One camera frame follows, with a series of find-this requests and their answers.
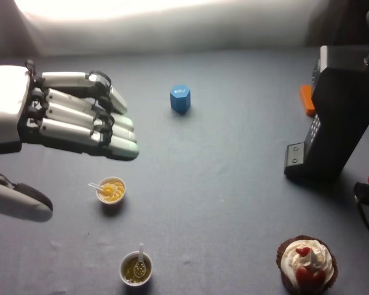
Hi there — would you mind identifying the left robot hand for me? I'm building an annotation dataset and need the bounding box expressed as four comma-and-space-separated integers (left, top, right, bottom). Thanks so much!
0, 60, 141, 222

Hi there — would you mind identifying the black box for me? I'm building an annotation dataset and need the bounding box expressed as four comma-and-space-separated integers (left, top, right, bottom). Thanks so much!
284, 33, 369, 183

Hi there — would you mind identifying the orange triangle block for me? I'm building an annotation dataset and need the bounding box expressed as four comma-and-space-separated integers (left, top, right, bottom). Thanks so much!
300, 85, 316, 117

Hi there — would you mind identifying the small bowl of yellow noodles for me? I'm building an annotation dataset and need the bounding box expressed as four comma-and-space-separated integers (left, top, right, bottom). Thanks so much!
88, 176, 126, 206

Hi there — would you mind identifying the blue hexagonal block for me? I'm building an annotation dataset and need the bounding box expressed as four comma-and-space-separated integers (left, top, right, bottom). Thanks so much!
169, 83, 192, 115

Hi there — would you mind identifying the white curtain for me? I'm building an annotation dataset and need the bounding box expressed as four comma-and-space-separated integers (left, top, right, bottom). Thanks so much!
0, 0, 369, 61

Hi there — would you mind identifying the small bowl of green soup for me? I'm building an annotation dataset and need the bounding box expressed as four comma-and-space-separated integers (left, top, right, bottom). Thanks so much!
119, 243, 153, 287

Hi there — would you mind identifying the grey table cloth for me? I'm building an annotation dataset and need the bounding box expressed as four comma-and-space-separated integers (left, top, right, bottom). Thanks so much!
0, 45, 369, 295

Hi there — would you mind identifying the toy cupcake with cream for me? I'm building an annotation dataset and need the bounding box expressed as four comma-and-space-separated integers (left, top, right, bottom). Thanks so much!
276, 235, 338, 294

